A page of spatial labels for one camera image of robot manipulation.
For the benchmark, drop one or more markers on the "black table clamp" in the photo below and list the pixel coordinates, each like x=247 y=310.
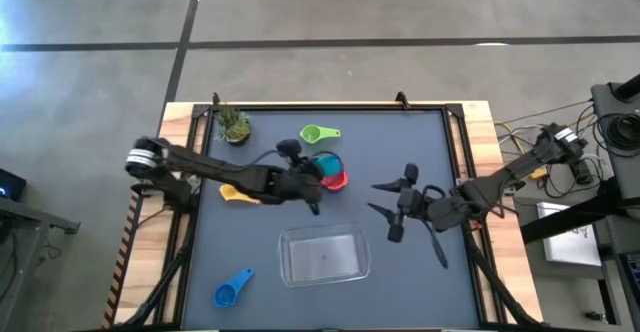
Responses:
x=216 y=99
x=402 y=101

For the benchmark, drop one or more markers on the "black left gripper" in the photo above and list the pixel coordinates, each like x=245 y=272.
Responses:
x=295 y=184

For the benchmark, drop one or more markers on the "small potted plant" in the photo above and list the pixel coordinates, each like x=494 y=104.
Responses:
x=234 y=127

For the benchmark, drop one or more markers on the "white box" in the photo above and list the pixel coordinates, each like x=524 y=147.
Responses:
x=570 y=237

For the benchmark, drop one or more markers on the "blue measuring cup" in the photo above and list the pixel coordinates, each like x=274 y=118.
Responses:
x=225 y=296

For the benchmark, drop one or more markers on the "clear plastic basket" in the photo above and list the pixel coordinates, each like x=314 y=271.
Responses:
x=325 y=254

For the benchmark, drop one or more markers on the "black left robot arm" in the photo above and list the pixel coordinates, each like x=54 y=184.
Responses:
x=210 y=167

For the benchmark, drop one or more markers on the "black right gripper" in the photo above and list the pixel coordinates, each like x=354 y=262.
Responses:
x=425 y=207

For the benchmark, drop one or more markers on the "grey metal stand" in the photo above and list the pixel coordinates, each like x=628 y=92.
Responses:
x=30 y=227

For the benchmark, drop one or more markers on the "black table frame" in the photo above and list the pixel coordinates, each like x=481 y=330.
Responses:
x=325 y=107

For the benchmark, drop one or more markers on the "yellow measuring cup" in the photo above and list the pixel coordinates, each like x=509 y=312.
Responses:
x=231 y=193

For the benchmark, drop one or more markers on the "teal measuring cup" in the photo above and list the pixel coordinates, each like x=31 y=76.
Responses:
x=331 y=164

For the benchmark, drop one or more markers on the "black device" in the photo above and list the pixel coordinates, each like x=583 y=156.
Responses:
x=10 y=184

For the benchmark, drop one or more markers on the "yellow connector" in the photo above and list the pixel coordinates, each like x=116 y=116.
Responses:
x=538 y=174

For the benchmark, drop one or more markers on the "black support strut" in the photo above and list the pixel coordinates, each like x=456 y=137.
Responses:
x=160 y=282
x=500 y=282

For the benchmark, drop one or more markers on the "green measuring cup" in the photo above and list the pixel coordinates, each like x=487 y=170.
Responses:
x=311 y=134

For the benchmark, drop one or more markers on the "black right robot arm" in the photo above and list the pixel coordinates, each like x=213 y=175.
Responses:
x=510 y=174

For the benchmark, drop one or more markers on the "black equipment cart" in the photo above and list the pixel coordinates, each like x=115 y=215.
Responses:
x=617 y=102

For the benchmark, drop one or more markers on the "red measuring cup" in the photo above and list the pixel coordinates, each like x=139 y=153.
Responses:
x=336 y=182

